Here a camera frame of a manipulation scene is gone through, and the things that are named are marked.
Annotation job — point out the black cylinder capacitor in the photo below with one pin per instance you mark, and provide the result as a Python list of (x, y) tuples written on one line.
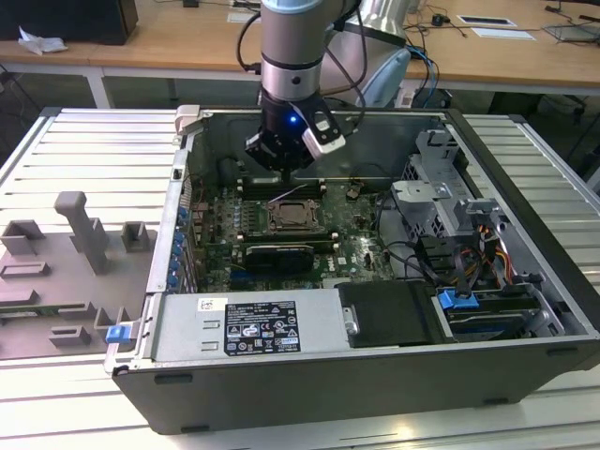
[(228, 169)]

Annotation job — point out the blue disk carrier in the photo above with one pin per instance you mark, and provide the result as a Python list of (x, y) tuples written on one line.
[(457, 300)]

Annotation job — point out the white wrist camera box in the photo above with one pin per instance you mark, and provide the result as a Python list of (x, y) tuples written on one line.
[(323, 140)]

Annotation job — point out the silver power supply box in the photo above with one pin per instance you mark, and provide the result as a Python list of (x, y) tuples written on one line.
[(183, 328)]

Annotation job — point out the black open PC case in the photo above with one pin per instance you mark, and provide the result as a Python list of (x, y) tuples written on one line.
[(328, 394)]

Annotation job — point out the grey case hinge latch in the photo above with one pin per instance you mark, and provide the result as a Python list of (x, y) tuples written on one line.
[(187, 118)]

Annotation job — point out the grey parts rack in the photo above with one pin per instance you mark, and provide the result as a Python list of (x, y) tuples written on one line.
[(56, 276)]

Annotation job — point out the green motherboard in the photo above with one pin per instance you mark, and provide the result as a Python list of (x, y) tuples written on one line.
[(356, 253)]

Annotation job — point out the black graphics card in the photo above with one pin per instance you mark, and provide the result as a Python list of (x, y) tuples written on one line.
[(279, 257)]

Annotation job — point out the blue-tabbed expansion slot bracket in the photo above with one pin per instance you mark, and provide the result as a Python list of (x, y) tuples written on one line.
[(177, 248)]

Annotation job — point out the clear glass tray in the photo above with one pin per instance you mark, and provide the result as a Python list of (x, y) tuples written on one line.
[(573, 32)]

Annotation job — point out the grey metal drive cage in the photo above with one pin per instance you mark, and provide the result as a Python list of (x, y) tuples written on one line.
[(431, 197)]

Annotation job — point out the black RAM slot bank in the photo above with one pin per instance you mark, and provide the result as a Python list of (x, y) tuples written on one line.
[(309, 188), (290, 239)]

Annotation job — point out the green RAM stick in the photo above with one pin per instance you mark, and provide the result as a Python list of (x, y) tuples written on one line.
[(28, 310)]

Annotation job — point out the CPU socket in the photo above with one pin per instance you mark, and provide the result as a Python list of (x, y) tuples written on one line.
[(271, 227)]

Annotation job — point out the blue case latch clip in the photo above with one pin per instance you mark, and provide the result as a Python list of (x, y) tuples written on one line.
[(117, 334)]

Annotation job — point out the wooden desk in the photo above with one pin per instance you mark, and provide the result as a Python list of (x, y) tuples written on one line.
[(187, 42)]

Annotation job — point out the white paper sheet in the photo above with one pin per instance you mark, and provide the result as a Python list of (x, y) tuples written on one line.
[(504, 33)]

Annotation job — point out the crumpled white paper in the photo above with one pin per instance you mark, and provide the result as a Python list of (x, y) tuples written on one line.
[(41, 43)]

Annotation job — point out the round coin battery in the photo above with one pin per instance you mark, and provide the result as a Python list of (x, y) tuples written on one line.
[(354, 191)]

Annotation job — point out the black box on desk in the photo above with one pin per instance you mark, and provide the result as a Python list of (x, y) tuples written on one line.
[(65, 19)]

